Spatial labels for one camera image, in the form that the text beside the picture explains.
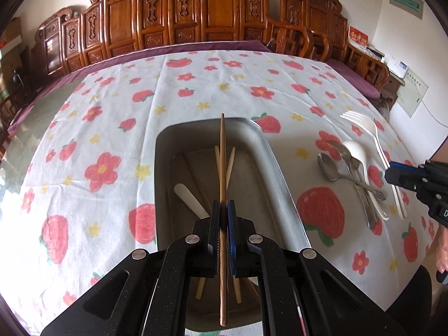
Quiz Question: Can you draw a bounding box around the brown cardboard box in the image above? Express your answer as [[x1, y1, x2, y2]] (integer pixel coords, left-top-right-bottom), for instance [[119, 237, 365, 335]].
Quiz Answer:
[[0, 17, 22, 46]]

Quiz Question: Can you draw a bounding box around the red gift box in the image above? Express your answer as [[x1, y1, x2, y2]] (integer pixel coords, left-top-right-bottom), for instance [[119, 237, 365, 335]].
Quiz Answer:
[[347, 25, 370, 50]]

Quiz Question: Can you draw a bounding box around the white plastic fork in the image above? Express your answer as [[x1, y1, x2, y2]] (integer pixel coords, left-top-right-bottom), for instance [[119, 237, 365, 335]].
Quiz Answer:
[[340, 110, 409, 220]]

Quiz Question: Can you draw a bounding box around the grey wall electrical panel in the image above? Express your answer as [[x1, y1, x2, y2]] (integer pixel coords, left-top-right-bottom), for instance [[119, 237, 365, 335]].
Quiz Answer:
[[389, 0, 425, 20]]

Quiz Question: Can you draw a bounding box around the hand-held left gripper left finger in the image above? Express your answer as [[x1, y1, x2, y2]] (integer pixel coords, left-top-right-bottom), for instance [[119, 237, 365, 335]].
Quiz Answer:
[[40, 199, 222, 336]]

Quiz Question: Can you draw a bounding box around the long carved wooden sofa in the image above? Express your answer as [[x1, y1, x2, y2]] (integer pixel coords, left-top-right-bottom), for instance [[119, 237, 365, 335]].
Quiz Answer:
[[30, 0, 316, 78]]

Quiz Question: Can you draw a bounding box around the person's right hand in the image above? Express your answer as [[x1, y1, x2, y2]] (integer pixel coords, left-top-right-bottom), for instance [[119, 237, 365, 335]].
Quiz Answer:
[[435, 225, 448, 274]]

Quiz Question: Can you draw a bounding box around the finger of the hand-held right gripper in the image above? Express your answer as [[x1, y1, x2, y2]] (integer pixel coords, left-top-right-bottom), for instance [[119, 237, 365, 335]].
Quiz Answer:
[[390, 161, 426, 174], [384, 167, 426, 191]]

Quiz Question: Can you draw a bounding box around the white wall panel cover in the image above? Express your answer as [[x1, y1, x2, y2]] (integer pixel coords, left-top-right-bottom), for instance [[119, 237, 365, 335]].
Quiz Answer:
[[395, 75, 429, 118]]

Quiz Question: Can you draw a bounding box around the white cable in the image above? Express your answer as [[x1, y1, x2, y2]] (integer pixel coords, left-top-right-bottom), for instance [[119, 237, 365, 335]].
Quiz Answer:
[[420, 98, 448, 128]]

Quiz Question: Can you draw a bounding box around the white plastic spoon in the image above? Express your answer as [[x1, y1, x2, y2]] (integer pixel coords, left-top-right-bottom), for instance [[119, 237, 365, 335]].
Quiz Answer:
[[341, 140, 391, 222], [174, 183, 211, 219]]

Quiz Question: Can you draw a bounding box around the purple armchair cushion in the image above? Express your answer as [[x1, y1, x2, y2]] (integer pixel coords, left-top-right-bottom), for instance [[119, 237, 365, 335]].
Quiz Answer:
[[324, 58, 382, 100]]

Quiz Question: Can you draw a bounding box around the carved wooden armchair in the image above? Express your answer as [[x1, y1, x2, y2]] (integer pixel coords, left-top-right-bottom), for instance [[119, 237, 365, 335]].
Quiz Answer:
[[268, 0, 391, 93]]

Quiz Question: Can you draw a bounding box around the strawberry print tablecloth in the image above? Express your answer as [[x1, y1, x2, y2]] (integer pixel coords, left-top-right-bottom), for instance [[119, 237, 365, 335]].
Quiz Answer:
[[0, 50, 438, 336]]

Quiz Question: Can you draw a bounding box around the grey plastic bag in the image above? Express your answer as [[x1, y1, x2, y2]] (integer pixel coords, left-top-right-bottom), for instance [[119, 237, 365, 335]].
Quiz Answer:
[[380, 98, 394, 123]]

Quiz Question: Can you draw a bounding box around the light wooden chopstick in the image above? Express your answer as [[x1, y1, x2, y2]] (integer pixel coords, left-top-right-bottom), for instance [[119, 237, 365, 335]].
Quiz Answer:
[[196, 146, 237, 300], [214, 146, 243, 304]]

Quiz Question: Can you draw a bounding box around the metal spoon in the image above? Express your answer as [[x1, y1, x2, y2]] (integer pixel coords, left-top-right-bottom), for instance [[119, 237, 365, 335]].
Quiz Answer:
[[317, 152, 387, 202]]

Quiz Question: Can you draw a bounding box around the rectangular metal tray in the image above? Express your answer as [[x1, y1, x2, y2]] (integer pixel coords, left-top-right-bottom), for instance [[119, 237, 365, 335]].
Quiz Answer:
[[154, 117, 312, 331]]

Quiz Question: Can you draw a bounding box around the white desk device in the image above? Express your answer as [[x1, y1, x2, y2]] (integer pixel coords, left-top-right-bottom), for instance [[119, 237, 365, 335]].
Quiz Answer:
[[388, 56, 410, 79]]

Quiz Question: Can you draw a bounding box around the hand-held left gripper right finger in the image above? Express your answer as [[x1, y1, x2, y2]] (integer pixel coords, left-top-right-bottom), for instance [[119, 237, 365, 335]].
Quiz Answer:
[[227, 199, 408, 336]]

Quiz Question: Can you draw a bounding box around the wooden chair with slats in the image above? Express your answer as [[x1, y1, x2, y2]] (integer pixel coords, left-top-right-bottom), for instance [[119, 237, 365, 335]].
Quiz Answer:
[[0, 87, 32, 155]]

